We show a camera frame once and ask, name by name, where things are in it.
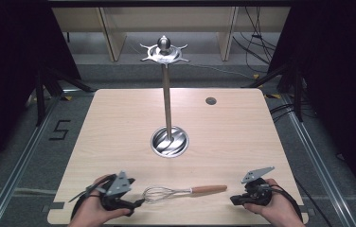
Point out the black curtain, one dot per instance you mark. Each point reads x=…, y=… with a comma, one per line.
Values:
x=8, y=78
x=340, y=78

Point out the aluminium floor rail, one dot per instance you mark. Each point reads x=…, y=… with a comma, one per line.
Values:
x=18, y=170
x=318, y=164

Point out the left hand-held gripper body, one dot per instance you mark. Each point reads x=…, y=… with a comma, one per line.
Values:
x=117, y=186

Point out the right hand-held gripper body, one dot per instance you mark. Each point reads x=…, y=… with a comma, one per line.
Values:
x=258, y=192

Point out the grey table grommet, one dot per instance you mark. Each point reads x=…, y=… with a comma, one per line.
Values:
x=210, y=101

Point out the black metal stand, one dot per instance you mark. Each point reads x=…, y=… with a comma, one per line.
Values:
x=298, y=94
x=40, y=101

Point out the person's left hand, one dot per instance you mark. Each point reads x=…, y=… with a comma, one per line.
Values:
x=91, y=211

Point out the steel utensil stand with hooks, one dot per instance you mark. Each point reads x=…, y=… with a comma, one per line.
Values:
x=166, y=94

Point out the light wooden shelf unit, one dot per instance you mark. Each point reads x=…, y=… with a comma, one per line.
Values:
x=113, y=38

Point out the person's right hand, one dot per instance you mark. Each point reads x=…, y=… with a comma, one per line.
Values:
x=278, y=211

